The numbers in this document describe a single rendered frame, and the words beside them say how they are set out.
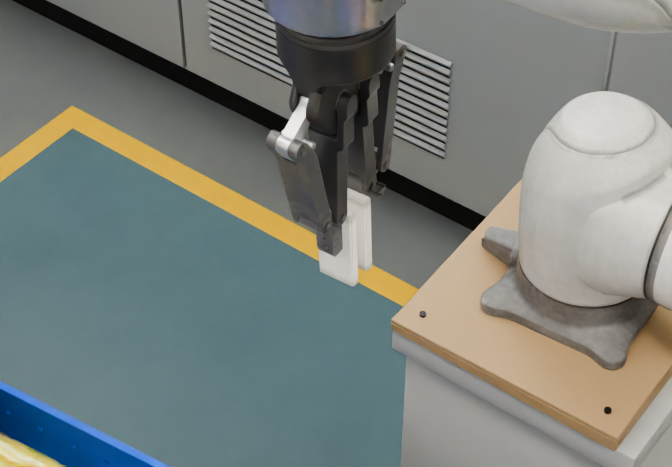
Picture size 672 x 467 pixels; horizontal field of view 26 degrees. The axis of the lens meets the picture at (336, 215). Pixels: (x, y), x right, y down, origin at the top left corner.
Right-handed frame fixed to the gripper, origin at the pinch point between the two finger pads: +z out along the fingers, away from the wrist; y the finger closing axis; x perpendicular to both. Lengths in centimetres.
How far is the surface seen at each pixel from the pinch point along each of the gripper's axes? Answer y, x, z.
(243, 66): 142, 129, 136
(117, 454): -2, 28, 44
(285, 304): 101, 89, 155
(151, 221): 105, 128, 154
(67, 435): -2, 34, 45
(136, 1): 143, 161, 131
